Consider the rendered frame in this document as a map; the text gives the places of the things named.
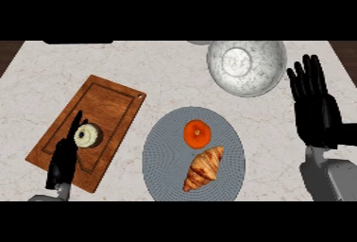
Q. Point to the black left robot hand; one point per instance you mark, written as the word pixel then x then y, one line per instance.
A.
pixel 62 157

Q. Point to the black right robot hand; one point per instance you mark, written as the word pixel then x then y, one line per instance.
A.
pixel 316 113

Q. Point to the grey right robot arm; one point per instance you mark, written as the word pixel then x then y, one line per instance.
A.
pixel 328 176

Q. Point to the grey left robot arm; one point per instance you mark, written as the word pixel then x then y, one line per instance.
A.
pixel 52 193

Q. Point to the white marbled bowl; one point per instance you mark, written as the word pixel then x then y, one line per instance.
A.
pixel 247 67

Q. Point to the orange round squash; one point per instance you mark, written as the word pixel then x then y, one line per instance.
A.
pixel 198 134

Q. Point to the grey oval placemat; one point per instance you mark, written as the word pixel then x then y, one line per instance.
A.
pixel 194 154

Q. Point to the pale round cupcake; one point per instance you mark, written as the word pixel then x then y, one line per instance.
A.
pixel 89 135

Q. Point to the brown wooden cutting board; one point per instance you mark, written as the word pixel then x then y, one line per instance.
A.
pixel 89 132

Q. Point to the golden brown croissant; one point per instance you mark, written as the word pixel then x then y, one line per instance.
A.
pixel 202 168

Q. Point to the pale grey rounded object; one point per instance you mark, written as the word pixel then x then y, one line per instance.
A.
pixel 199 42

